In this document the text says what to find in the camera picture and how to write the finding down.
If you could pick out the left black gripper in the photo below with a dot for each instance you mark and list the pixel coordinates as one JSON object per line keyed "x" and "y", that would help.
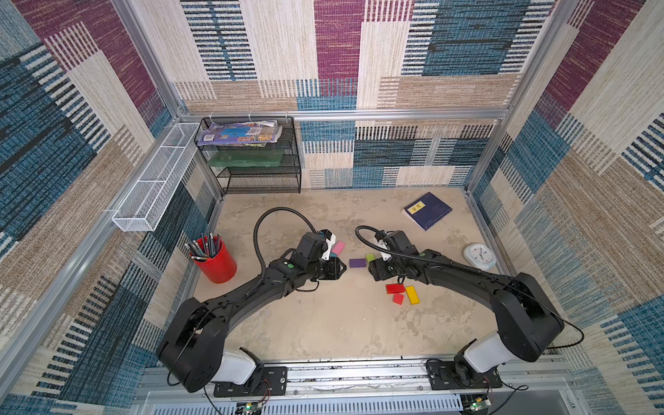
{"x": 335, "y": 268}

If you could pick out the purple block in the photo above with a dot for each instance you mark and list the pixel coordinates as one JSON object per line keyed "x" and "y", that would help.
{"x": 358, "y": 263}

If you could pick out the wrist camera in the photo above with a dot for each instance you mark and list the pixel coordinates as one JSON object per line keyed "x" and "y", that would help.
{"x": 395, "y": 243}
{"x": 314, "y": 246}

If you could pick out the white wire wall basket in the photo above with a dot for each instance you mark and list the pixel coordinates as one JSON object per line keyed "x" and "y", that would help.
{"x": 144, "y": 206}

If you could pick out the colourful magazine on rack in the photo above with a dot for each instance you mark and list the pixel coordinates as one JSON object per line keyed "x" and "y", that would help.
{"x": 248, "y": 134}

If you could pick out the green tray in rack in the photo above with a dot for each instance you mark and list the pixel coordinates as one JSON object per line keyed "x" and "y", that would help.
{"x": 246, "y": 159}

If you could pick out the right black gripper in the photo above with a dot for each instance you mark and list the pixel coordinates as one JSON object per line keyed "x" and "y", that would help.
{"x": 379, "y": 268}

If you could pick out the red pen cup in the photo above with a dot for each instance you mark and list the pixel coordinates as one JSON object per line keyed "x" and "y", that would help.
{"x": 220, "y": 268}

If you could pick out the yellow block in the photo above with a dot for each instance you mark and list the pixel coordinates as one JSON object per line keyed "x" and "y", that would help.
{"x": 412, "y": 295}

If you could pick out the white round clock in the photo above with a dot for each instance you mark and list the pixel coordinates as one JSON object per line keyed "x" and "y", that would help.
{"x": 480, "y": 256}

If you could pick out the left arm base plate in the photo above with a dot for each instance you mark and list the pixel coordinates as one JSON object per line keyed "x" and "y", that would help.
{"x": 269, "y": 381}

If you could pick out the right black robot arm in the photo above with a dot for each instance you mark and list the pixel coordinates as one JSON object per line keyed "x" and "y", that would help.
{"x": 527, "y": 323}

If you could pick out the pink block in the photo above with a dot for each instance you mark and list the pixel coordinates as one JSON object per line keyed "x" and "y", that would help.
{"x": 338, "y": 248}

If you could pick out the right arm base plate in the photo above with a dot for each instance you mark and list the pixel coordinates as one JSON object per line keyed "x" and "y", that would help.
{"x": 456, "y": 375}

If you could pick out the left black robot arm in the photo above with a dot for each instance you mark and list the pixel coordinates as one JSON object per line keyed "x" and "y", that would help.
{"x": 193, "y": 344}

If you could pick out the black wire shelf rack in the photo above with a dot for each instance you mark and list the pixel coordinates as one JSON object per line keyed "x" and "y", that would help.
{"x": 286, "y": 178}

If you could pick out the red long block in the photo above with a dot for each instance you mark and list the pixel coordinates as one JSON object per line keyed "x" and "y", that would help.
{"x": 395, "y": 289}

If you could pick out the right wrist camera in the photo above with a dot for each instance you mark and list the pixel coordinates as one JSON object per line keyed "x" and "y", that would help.
{"x": 395, "y": 243}

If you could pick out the dark blue notebook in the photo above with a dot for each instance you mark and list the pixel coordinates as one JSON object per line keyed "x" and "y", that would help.
{"x": 427, "y": 211}

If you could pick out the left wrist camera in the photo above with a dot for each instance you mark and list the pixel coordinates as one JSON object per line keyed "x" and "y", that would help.
{"x": 314, "y": 246}

